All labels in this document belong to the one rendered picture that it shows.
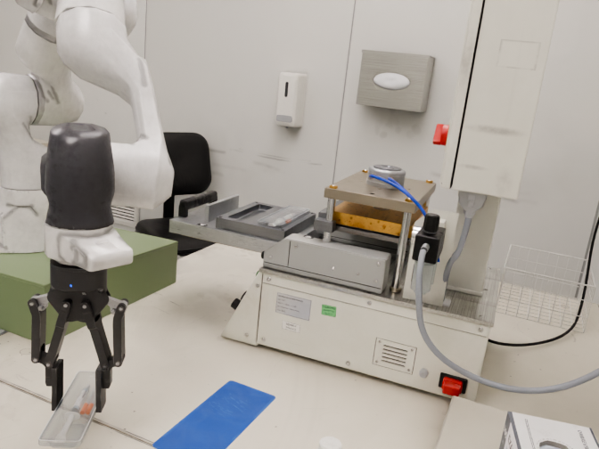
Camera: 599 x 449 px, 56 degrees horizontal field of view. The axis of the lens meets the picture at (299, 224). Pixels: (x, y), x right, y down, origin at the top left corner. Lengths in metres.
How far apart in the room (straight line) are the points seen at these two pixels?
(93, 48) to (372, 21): 1.99
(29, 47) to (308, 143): 1.85
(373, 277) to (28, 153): 0.78
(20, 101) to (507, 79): 0.96
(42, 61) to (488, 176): 0.89
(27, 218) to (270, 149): 1.81
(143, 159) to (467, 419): 0.67
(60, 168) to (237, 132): 2.35
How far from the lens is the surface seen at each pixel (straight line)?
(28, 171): 1.38
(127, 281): 1.38
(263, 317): 1.19
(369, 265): 1.09
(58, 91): 1.35
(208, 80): 3.17
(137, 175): 0.86
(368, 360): 1.15
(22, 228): 1.40
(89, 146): 0.78
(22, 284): 1.24
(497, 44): 1.01
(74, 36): 0.98
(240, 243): 1.24
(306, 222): 1.32
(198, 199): 1.37
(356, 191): 1.10
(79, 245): 0.78
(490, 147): 1.01
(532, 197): 2.70
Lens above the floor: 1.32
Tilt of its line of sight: 15 degrees down
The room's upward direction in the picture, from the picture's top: 6 degrees clockwise
